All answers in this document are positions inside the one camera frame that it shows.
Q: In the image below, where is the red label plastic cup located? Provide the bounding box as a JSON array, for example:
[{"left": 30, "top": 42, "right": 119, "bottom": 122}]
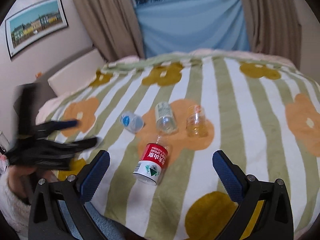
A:
[{"left": 133, "top": 135, "right": 170, "bottom": 185}]

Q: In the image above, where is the green label plastic cup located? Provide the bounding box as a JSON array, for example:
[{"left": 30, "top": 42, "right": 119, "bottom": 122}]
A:
[{"left": 155, "top": 101, "right": 178, "bottom": 135}]

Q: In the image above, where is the orange print clear cup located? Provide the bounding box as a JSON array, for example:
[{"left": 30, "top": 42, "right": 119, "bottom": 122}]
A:
[{"left": 186, "top": 105, "right": 208, "bottom": 138}]

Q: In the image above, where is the person's left hand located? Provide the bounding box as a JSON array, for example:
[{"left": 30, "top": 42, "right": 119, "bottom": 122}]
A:
[{"left": 6, "top": 166, "right": 54, "bottom": 201}]

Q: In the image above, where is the white fluffy left sleeve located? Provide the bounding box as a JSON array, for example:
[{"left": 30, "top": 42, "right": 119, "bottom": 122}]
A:
[{"left": 1, "top": 171, "right": 31, "bottom": 239}]

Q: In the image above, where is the grey bed headboard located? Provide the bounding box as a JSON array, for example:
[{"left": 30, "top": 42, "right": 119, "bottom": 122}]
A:
[{"left": 12, "top": 45, "right": 96, "bottom": 120}]

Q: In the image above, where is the small orange object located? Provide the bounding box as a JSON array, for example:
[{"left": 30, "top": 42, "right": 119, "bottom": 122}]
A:
[{"left": 35, "top": 72, "right": 42, "bottom": 79}]

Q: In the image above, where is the white cushion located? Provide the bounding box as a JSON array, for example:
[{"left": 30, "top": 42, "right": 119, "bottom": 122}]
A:
[{"left": 48, "top": 48, "right": 105, "bottom": 96}]

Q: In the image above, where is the framed houses picture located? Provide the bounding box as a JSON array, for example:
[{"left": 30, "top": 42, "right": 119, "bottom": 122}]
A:
[{"left": 5, "top": 0, "right": 68, "bottom": 59}]

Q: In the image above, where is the floral striped fleece blanket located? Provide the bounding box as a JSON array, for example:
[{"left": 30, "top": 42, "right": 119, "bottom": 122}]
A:
[{"left": 45, "top": 55, "right": 319, "bottom": 239}]

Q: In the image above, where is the left beige curtain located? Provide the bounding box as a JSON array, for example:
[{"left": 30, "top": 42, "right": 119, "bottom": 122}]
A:
[{"left": 73, "top": 0, "right": 145, "bottom": 62}]

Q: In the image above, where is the beige curtain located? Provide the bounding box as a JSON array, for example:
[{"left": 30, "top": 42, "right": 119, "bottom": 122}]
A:
[
  {"left": 73, "top": 0, "right": 145, "bottom": 62},
  {"left": 241, "top": 0, "right": 302, "bottom": 68}
]

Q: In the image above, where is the right beige curtain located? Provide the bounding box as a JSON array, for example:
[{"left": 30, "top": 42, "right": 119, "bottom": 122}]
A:
[{"left": 241, "top": 0, "right": 302, "bottom": 68}]

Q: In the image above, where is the blue cloth under window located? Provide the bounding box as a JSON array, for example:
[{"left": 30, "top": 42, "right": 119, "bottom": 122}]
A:
[{"left": 136, "top": 0, "right": 250, "bottom": 57}]

